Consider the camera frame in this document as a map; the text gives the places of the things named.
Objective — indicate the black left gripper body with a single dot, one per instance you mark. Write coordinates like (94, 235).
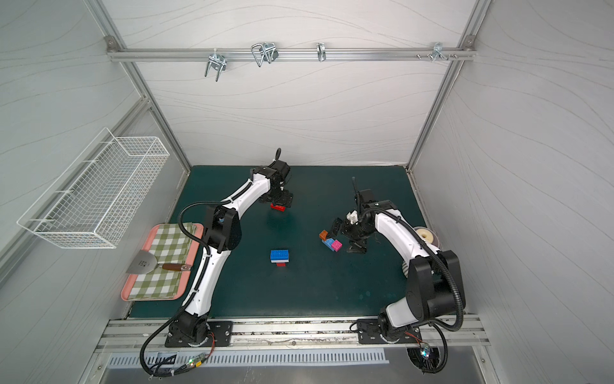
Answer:
(281, 197)

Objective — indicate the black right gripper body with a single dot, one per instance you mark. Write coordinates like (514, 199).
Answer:
(340, 226)

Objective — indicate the pink lego brick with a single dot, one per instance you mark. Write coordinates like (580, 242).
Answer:
(336, 246)

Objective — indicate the light blue lego brick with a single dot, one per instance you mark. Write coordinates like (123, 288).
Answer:
(330, 243)

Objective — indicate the red sloped lego brick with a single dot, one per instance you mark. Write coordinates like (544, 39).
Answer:
(277, 207)

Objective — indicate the dark blue lego brick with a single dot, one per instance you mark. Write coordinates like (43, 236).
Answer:
(279, 255)

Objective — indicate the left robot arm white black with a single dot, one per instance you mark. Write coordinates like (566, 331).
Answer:
(221, 235)

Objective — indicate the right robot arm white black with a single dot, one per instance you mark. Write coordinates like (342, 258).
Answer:
(434, 291)

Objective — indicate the grey ribbed cup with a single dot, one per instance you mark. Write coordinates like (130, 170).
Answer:
(405, 269)

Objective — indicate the green table mat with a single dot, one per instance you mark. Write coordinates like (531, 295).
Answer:
(316, 281)

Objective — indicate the metal hook clamp middle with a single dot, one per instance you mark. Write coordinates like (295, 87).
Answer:
(264, 52)

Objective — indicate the metal hook clamp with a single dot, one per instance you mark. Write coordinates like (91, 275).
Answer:
(217, 63)
(264, 52)

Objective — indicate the metal hook clamp left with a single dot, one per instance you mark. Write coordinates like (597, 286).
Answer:
(217, 63)

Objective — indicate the green checkered cloth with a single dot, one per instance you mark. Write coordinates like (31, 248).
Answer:
(163, 240)

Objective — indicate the aluminium top crossbar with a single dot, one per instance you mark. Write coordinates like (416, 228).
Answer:
(308, 54)

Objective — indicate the white vent strip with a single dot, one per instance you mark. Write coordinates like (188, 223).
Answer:
(252, 358)

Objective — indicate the metal ring clamp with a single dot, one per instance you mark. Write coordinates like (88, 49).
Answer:
(321, 52)

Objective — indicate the metal spatula wooden handle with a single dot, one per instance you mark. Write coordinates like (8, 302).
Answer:
(144, 262)

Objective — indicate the white wire basket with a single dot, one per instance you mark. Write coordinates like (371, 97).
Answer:
(91, 204)

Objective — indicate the metal bracket clamp right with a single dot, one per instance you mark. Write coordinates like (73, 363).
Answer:
(437, 54)

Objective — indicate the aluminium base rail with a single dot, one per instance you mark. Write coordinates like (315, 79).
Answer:
(283, 333)

